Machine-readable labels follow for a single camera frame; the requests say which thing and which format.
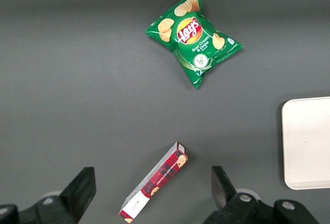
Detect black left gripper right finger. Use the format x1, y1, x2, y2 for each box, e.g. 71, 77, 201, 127
203, 166, 320, 224

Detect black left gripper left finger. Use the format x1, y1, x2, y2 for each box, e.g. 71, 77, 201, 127
0, 166, 96, 224

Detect red tartan cookie box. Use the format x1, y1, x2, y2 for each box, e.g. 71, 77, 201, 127
119, 141, 189, 223

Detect cream plastic tray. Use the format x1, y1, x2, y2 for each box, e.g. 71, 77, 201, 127
281, 96, 330, 191

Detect green Lay's chips bag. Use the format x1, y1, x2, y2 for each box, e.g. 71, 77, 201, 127
144, 0, 244, 90

